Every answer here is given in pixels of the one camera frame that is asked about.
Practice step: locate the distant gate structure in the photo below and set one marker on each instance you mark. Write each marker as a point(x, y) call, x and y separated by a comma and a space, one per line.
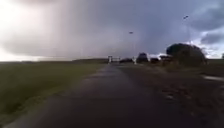
point(113, 59)

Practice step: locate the dark low bushes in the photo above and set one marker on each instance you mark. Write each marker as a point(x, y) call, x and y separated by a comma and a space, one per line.
point(126, 60)

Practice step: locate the long low building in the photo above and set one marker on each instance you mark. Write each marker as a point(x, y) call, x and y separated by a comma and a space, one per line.
point(90, 61)

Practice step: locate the dark wet asphalt road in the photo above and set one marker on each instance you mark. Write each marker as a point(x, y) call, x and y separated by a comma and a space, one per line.
point(106, 100)

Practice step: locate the street lamp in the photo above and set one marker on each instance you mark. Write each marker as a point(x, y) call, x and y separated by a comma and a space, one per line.
point(130, 32)
point(185, 17)

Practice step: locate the large rounded bush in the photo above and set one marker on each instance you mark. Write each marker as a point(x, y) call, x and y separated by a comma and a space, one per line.
point(186, 55)

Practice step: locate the grass field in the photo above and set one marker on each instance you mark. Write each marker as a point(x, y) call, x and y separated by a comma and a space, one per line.
point(33, 80)

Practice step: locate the dark gravel strip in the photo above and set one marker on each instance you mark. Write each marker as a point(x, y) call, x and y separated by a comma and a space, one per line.
point(186, 96)

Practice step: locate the puddle strip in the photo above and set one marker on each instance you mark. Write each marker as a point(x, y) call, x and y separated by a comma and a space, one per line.
point(213, 78)

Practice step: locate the grass verge with embankment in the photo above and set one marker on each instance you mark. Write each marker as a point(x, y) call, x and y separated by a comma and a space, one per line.
point(215, 68)

